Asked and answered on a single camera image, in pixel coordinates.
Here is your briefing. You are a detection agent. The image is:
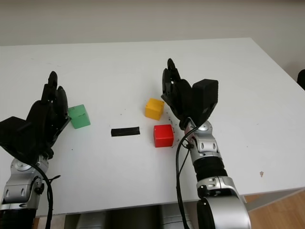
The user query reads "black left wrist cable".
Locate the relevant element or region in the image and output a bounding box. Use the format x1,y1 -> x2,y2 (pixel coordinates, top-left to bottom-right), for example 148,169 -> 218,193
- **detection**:
33,164 -> 61,229

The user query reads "grey robot thigh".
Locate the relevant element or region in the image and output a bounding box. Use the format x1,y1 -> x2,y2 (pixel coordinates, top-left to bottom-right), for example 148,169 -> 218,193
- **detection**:
159,202 -> 191,229
76,206 -> 107,229

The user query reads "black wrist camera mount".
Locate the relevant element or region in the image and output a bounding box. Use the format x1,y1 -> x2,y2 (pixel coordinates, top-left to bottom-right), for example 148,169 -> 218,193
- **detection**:
0,116 -> 40,165
192,78 -> 219,125

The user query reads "yellow wooden block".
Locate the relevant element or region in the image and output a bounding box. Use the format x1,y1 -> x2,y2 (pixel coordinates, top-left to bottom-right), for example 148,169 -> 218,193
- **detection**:
144,98 -> 165,121

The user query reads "black three-fingered right robot hand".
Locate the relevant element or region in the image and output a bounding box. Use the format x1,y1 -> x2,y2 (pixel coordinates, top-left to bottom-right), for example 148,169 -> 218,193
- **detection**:
161,58 -> 194,130

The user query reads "grey left robot thigh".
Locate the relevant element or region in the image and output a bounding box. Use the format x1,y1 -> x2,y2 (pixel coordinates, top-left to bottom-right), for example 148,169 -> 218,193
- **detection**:
76,206 -> 107,229

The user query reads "grey table frame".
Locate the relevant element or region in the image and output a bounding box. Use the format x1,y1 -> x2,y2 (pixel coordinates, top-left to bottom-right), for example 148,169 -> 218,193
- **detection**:
242,188 -> 305,213

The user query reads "black three-fingered left robot hand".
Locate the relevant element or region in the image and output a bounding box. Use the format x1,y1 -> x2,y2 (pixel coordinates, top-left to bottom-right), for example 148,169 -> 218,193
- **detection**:
26,71 -> 71,159

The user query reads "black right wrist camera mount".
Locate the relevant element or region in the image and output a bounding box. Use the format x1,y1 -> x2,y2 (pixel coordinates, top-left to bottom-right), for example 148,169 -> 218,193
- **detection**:
192,78 -> 219,125

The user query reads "green wooden block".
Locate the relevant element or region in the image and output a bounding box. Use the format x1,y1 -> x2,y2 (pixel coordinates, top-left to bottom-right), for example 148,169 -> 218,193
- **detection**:
68,104 -> 91,129

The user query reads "grey right robot thigh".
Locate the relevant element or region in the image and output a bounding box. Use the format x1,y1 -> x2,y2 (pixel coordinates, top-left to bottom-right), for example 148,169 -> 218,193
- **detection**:
159,202 -> 191,229

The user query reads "black rounded background object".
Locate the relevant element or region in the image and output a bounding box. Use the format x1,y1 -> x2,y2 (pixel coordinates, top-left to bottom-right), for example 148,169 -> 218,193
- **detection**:
297,69 -> 305,91

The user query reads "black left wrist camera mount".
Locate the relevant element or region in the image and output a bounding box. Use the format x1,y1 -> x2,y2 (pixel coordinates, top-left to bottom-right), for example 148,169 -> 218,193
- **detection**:
0,116 -> 40,165

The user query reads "red wooden block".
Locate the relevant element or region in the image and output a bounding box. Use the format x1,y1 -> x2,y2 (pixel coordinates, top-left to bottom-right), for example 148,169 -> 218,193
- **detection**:
153,124 -> 175,148

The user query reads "black tape strip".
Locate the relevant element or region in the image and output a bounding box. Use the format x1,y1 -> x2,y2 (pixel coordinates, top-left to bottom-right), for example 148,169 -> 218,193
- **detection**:
111,127 -> 141,138

